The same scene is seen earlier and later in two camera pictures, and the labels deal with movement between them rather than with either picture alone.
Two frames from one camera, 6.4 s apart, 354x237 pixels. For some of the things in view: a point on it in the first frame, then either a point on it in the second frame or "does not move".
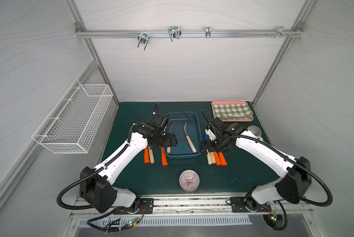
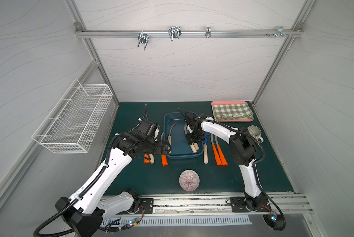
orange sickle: (218, 160) does not move
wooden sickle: (213, 158) -> (196, 145)
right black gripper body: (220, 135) -> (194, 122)
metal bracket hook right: (280, 33) does not move
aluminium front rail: (200, 204) does not move
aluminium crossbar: (98, 33) does not move
